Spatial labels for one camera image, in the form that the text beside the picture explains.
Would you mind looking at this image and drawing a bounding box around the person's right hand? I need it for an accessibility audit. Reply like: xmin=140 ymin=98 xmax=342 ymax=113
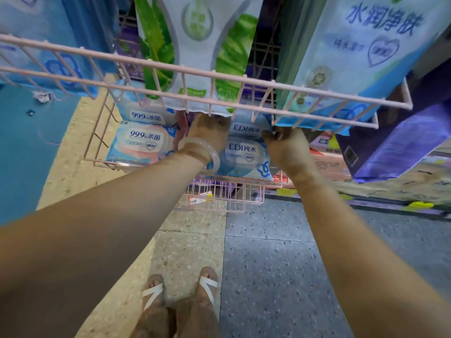
xmin=261 ymin=126 xmax=313 ymax=176

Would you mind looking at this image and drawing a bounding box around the person's left hand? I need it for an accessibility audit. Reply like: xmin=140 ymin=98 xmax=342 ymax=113
xmin=188 ymin=113 xmax=232 ymax=152

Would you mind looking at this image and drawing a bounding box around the blue label wipes packet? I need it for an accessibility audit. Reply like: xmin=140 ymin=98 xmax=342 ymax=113
xmin=207 ymin=135 xmax=274 ymax=182
xmin=230 ymin=114 xmax=273 ymax=138

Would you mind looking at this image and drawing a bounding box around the person's right forearm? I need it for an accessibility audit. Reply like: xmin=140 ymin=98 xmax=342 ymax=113
xmin=292 ymin=168 xmax=451 ymax=338

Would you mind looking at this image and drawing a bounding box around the person's left forearm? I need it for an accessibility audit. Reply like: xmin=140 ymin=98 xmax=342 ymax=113
xmin=0 ymin=153 xmax=209 ymax=338

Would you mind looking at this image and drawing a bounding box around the translucent white bangle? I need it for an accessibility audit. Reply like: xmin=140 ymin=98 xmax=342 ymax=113
xmin=178 ymin=137 xmax=221 ymax=175

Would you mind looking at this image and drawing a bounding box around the red packet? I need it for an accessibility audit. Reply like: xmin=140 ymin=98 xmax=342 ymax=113
xmin=174 ymin=111 xmax=190 ymax=150

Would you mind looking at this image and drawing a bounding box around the red and white carton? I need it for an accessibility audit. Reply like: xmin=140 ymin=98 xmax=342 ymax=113
xmin=309 ymin=131 xmax=353 ymax=183

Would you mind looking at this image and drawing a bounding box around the pink label wipes packet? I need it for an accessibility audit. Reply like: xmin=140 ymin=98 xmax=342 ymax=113
xmin=106 ymin=121 xmax=179 ymax=166
xmin=116 ymin=80 xmax=179 ymax=127

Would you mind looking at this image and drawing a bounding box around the green leaf wipes pack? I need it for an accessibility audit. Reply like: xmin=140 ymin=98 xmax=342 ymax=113
xmin=134 ymin=0 xmax=265 ymax=117

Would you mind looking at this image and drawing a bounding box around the white red price tag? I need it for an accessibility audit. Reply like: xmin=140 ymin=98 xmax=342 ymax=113
xmin=188 ymin=191 xmax=214 ymax=207

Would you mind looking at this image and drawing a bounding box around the purple packet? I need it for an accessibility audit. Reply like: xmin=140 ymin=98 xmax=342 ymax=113
xmin=116 ymin=15 xmax=144 ymax=82

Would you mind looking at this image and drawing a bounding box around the large pale blue wipes pack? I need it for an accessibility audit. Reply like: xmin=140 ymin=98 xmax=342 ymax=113
xmin=273 ymin=0 xmax=446 ymax=136

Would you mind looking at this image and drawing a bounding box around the large purple package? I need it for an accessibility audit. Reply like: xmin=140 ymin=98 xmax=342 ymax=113
xmin=336 ymin=77 xmax=451 ymax=184

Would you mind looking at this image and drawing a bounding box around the pale patterned bulk package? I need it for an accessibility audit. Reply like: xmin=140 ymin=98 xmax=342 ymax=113
xmin=333 ymin=154 xmax=451 ymax=209

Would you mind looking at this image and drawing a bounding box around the large blue flower-print pack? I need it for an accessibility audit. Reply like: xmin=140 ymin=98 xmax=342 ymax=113
xmin=0 ymin=0 xmax=119 ymax=100

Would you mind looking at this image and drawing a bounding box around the person's right leg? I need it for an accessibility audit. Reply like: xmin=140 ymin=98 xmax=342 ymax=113
xmin=175 ymin=267 xmax=222 ymax=338

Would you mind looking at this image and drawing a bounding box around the person's leg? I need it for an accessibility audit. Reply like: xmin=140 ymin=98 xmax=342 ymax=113
xmin=175 ymin=267 xmax=222 ymax=338
xmin=130 ymin=274 xmax=177 ymax=338

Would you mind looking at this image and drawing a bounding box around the person's left leg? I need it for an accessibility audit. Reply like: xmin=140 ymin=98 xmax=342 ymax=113
xmin=130 ymin=274 xmax=177 ymax=338

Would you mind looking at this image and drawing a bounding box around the long pink wire basket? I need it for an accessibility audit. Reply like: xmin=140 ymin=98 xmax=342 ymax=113
xmin=0 ymin=33 xmax=414 ymax=135

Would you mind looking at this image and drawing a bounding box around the small pink wire basket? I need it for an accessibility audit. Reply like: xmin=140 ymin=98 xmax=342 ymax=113
xmin=174 ymin=176 xmax=265 ymax=213

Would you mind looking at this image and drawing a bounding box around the deep pink wire basket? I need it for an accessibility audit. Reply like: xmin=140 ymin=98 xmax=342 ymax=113
xmin=84 ymin=98 xmax=290 ymax=189

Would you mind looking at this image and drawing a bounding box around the white strap right sandal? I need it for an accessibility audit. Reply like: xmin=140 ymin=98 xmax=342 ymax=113
xmin=197 ymin=267 xmax=220 ymax=307

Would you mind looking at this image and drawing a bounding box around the white strap sandal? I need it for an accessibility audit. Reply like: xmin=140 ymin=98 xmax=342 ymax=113
xmin=142 ymin=274 xmax=166 ymax=312
xmin=197 ymin=267 xmax=220 ymax=307

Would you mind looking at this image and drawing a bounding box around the white strap left sandal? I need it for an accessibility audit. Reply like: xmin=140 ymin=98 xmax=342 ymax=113
xmin=142 ymin=274 xmax=166 ymax=312

